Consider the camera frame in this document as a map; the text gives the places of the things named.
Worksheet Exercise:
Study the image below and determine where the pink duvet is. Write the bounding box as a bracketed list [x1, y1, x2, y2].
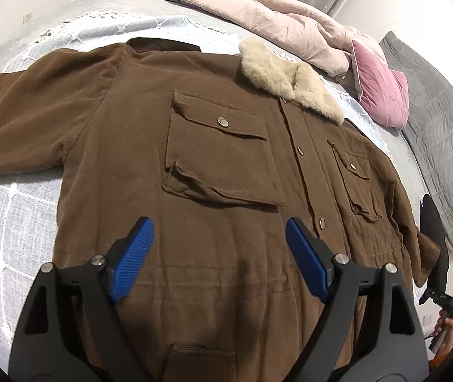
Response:
[105, 0, 386, 78]

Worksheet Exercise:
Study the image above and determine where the person's right hand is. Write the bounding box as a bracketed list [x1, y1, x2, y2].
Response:
[433, 315, 453, 337]

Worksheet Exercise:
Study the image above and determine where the pink pillow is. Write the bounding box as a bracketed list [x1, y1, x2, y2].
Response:
[350, 40, 410, 129]

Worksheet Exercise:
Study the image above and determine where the brown fur-collared coat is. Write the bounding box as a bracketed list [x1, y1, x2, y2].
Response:
[0, 37, 442, 382]

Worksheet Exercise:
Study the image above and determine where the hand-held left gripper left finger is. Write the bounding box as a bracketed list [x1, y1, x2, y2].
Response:
[7, 217, 155, 382]

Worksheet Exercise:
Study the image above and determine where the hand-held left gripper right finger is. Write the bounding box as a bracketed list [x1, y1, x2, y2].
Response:
[285, 218, 428, 382]

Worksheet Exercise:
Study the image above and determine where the grey bed sheet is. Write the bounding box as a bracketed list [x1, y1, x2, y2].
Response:
[0, 0, 251, 72]

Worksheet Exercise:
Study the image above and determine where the grey padded headboard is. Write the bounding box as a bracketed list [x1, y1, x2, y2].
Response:
[378, 32, 453, 252]

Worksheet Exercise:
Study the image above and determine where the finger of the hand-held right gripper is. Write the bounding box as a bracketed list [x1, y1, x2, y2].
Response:
[420, 194, 450, 292]

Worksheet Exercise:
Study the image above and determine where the light checked blanket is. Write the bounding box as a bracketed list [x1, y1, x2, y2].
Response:
[0, 12, 430, 367]

